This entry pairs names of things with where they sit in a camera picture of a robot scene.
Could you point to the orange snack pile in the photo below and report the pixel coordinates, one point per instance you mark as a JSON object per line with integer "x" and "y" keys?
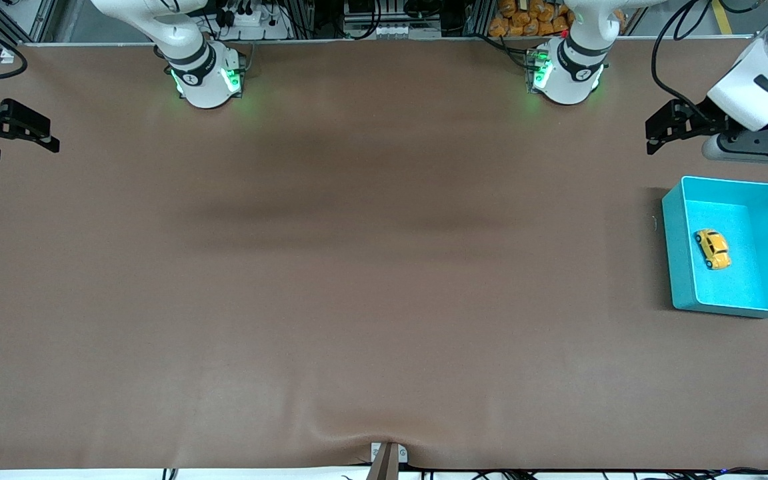
{"x": 530, "y": 20}

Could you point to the white power strip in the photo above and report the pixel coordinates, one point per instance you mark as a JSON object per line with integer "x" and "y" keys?
{"x": 254, "y": 20}

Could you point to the teal plastic storage bin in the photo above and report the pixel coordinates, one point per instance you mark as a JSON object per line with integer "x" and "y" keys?
{"x": 767, "y": 280}

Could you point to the grey metal clamp bracket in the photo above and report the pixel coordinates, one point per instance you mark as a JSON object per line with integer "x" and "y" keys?
{"x": 387, "y": 460}

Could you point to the yellow beetle toy car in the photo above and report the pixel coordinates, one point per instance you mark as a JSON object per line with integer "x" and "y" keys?
{"x": 713, "y": 248}

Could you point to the brown table mat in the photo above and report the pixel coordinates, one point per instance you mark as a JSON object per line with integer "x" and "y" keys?
{"x": 384, "y": 200}

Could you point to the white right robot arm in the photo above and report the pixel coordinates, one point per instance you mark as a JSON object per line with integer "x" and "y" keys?
{"x": 204, "y": 80}

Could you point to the white connector block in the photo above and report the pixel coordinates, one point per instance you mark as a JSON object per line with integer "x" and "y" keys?
{"x": 390, "y": 30}

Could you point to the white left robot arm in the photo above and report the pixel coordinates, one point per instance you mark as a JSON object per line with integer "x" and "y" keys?
{"x": 570, "y": 80}

